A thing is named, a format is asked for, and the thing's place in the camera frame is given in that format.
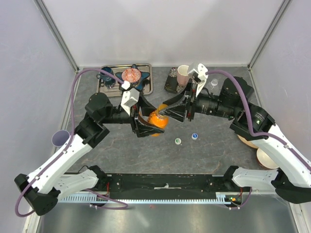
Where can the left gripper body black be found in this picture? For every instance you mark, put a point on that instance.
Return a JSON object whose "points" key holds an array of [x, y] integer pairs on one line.
{"points": [[134, 111]]}

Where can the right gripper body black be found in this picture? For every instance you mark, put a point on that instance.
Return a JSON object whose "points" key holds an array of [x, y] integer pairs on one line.
{"points": [[193, 93]]}

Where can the slotted cable duct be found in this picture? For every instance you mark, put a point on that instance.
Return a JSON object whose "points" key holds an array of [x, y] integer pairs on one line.
{"points": [[89, 198]]}

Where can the white green bottle cap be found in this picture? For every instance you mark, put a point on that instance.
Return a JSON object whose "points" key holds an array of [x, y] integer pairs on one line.
{"points": [[178, 141]]}

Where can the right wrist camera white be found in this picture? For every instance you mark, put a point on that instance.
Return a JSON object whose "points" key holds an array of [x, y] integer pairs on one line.
{"points": [[197, 72]]}

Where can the blue mug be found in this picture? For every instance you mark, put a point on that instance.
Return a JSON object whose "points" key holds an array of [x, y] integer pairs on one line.
{"points": [[106, 76]]}

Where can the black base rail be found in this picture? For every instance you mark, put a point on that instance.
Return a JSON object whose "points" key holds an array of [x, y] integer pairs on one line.
{"points": [[166, 186]]}

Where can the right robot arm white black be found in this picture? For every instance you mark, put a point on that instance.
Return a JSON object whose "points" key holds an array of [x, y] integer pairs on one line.
{"points": [[291, 180]]}

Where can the red patterned bowl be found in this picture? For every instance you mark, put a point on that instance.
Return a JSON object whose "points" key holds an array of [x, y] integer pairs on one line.
{"points": [[131, 75]]}

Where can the white bowl red rim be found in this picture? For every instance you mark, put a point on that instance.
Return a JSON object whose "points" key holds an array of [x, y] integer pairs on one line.
{"points": [[265, 161]]}

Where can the pink mug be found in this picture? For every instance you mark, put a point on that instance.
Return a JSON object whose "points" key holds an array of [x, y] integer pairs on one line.
{"points": [[182, 75]]}

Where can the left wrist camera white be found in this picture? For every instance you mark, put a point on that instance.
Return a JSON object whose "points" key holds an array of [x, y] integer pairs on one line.
{"points": [[129, 97]]}

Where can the metal tray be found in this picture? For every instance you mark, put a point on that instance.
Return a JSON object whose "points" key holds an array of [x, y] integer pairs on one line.
{"points": [[115, 91]]}

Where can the purple cup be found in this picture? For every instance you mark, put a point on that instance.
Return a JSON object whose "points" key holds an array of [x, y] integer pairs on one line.
{"points": [[60, 138]]}

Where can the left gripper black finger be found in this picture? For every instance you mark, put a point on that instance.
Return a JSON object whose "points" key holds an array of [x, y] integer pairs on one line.
{"points": [[144, 129], [145, 107]]}

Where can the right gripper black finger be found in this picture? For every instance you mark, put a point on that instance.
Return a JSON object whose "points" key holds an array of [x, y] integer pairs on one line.
{"points": [[177, 101], [176, 112]]}

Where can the blue white bottle cap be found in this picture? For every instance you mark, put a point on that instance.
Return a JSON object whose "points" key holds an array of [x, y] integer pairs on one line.
{"points": [[194, 136]]}

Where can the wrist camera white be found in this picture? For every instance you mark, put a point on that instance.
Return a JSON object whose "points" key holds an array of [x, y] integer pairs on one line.
{"points": [[129, 97], [197, 72]]}

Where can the orange juice bottle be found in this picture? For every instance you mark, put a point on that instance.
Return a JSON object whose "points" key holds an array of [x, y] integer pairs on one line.
{"points": [[157, 119]]}

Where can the beige plate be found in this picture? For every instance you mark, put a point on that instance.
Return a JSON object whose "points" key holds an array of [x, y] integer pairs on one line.
{"points": [[248, 143]]}

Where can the clear plastic bottle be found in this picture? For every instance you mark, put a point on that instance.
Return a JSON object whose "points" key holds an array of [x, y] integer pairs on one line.
{"points": [[214, 86]]}

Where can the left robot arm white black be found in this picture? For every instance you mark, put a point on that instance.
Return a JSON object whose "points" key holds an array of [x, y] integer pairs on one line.
{"points": [[44, 188]]}

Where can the black floral square plate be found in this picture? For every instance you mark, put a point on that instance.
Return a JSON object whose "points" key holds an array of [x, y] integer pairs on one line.
{"points": [[171, 84]]}

